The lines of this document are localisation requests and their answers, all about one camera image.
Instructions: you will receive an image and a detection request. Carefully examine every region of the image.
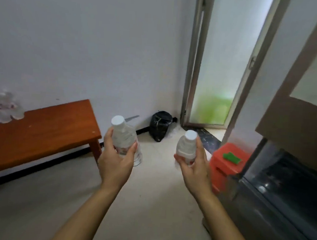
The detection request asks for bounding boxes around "person's right hand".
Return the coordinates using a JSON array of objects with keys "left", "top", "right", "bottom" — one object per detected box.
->
[{"left": 171, "top": 134, "right": 217, "bottom": 202}]

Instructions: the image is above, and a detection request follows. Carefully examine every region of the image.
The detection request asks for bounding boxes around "person's left hand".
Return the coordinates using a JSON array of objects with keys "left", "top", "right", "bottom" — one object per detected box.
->
[{"left": 96, "top": 126, "right": 139, "bottom": 190}]

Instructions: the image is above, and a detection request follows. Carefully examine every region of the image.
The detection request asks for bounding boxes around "small clear plastic water bottle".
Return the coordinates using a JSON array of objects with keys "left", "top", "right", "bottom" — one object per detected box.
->
[{"left": 175, "top": 129, "right": 199, "bottom": 167}]

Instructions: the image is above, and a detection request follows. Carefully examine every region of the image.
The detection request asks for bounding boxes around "large clear plastic water bottle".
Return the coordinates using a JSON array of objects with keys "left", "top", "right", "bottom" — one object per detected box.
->
[{"left": 108, "top": 115, "right": 145, "bottom": 167}]

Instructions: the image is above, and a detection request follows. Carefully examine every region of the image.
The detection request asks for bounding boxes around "person's right forearm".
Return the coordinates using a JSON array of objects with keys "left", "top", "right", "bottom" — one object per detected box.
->
[{"left": 193, "top": 192, "right": 260, "bottom": 240}]

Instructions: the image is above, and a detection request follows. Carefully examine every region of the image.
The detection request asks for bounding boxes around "person's left forearm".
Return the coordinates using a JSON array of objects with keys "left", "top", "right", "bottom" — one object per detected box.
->
[{"left": 49, "top": 181, "right": 123, "bottom": 240}]

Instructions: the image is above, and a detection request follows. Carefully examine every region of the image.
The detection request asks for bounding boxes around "black garbage bag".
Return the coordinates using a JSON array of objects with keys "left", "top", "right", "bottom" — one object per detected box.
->
[{"left": 148, "top": 110, "right": 174, "bottom": 143}]

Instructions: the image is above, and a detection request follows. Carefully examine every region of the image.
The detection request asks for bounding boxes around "red plastic stool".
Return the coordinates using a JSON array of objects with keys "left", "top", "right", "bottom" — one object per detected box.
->
[{"left": 207, "top": 142, "right": 252, "bottom": 196}]

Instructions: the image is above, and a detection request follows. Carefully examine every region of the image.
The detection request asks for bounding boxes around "green item on stool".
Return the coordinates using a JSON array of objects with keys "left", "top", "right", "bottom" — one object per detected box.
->
[{"left": 223, "top": 152, "right": 242, "bottom": 165}]

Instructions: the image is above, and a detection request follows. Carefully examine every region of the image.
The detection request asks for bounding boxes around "brown wooden table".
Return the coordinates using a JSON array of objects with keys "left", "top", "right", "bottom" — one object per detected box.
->
[{"left": 0, "top": 94, "right": 106, "bottom": 204}]

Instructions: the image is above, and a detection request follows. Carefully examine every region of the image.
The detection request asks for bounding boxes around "dark glass-front cabinet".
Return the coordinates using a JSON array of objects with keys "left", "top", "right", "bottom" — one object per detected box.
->
[{"left": 216, "top": 135, "right": 317, "bottom": 240}]

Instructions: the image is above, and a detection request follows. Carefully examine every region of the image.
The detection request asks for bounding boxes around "frosted glass door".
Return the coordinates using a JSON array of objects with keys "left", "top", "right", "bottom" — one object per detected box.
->
[{"left": 180, "top": 0, "right": 291, "bottom": 133}]

